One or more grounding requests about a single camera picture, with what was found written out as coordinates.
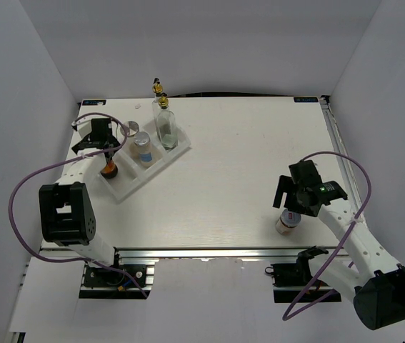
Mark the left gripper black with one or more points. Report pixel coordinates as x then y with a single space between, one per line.
84 140

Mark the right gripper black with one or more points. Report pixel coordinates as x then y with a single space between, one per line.
284 186

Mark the shaker jar metal lid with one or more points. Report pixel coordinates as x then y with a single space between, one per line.
132 128

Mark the red lid sauce jar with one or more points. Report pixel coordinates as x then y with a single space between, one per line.
110 170

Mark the white lid small jar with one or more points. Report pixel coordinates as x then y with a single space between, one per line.
287 222

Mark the blue label shaker jar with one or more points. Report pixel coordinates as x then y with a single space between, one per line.
144 148

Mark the glass bottle clear liquid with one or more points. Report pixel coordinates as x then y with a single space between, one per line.
166 124

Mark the glass bottle dark sauce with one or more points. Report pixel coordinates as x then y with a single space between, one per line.
158 91

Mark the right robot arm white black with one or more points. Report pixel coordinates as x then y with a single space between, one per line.
375 285

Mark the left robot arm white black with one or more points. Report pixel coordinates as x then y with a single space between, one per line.
66 211

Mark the left corner logo sticker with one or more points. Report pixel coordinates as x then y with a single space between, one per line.
93 102

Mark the corner logo sticker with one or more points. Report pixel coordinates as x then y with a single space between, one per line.
303 99
93 102

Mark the white compartment tray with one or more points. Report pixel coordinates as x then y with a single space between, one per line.
135 169

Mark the right corner logo sticker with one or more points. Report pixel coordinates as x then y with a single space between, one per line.
303 99

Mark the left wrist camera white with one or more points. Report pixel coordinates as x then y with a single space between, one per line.
82 127

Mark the aluminium table frame rail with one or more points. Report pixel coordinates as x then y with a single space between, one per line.
345 162

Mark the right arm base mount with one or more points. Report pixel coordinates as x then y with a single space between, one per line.
290 278

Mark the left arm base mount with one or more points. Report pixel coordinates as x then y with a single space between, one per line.
99 283

